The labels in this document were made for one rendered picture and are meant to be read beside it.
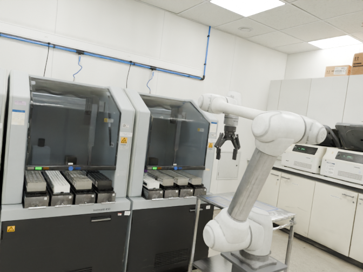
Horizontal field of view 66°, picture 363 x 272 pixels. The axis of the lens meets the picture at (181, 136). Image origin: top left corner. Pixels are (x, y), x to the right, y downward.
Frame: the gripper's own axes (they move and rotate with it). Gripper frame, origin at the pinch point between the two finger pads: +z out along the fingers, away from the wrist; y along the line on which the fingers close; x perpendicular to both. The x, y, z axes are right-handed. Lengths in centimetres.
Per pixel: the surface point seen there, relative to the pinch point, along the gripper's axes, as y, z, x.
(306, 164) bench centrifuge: 219, 20, 84
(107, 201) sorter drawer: -49, 45, 66
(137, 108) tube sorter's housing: -28, -25, 78
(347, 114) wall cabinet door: 248, -50, 57
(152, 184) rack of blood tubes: -12, 35, 70
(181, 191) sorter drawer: 15, 41, 66
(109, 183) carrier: -47, 34, 74
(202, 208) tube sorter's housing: 41, 58, 66
